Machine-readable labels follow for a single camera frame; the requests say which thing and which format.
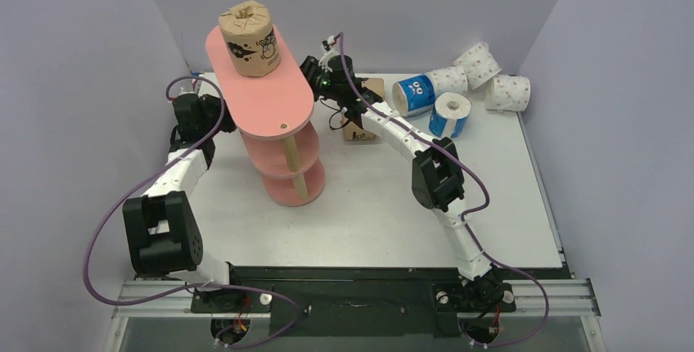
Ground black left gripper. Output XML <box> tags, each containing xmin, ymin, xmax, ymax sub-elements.
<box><xmin>201</xmin><ymin>94</ymin><xmax>251</xmax><ymax>137</ymax></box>

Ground brown paper roll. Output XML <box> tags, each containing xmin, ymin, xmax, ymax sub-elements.
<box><xmin>219</xmin><ymin>0</ymin><xmax>281</xmax><ymax>78</ymax></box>

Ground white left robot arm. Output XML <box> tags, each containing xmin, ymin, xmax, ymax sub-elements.
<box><xmin>122</xmin><ymin>93</ymin><xmax>244</xmax><ymax>311</ymax></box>

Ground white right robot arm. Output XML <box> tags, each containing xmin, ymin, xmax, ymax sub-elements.
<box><xmin>300</xmin><ymin>56</ymin><xmax>500</xmax><ymax>309</ymax></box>

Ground pink three-tier shelf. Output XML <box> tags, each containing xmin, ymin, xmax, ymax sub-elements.
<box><xmin>205</xmin><ymin>28</ymin><xmax>325</xmax><ymax>207</ymax></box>

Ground brown wrapped roll rear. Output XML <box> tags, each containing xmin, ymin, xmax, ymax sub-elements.
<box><xmin>362</xmin><ymin>78</ymin><xmax>385</xmax><ymax>100</ymax></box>

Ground brown wrapped roll front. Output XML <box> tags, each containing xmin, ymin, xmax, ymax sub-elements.
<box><xmin>340</xmin><ymin>116</ymin><xmax>376</xmax><ymax>142</ymax></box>

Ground blue roll lying sideways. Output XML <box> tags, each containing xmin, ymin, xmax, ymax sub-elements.
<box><xmin>392</xmin><ymin>74</ymin><xmax>436</xmax><ymax>116</ymax></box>

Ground white dotted roll left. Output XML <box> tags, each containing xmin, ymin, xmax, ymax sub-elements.
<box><xmin>426</xmin><ymin>65</ymin><xmax>469</xmax><ymax>97</ymax></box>

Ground white dotted roll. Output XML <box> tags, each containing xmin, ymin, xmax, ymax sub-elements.
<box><xmin>453</xmin><ymin>42</ymin><xmax>502</xmax><ymax>90</ymax></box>
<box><xmin>484</xmin><ymin>74</ymin><xmax>531</xmax><ymax>112</ymax></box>
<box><xmin>426</xmin><ymin>65</ymin><xmax>469</xmax><ymax>97</ymax></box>

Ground blue wrapped roll middle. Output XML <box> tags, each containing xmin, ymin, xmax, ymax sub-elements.
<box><xmin>429</xmin><ymin>92</ymin><xmax>471</xmax><ymax>138</ymax></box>

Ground white dotted roll top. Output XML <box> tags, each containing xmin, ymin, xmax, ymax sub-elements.
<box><xmin>453</xmin><ymin>42</ymin><xmax>502</xmax><ymax>90</ymax></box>

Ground white dotted roll right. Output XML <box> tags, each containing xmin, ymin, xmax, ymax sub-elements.
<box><xmin>484</xmin><ymin>74</ymin><xmax>531</xmax><ymax>112</ymax></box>

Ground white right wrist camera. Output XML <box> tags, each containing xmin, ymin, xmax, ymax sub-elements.
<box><xmin>318</xmin><ymin>34</ymin><xmax>341</xmax><ymax>71</ymax></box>

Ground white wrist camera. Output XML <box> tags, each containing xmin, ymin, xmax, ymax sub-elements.
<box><xmin>318</xmin><ymin>34</ymin><xmax>341</xmax><ymax>71</ymax></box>
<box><xmin>179</xmin><ymin>72</ymin><xmax>201</xmax><ymax>95</ymax></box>

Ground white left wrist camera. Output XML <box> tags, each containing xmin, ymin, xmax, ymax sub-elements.
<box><xmin>179</xmin><ymin>72</ymin><xmax>201</xmax><ymax>95</ymax></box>

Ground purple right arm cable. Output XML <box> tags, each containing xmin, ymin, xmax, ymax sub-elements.
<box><xmin>336</xmin><ymin>32</ymin><xmax>550</xmax><ymax>350</ymax></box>

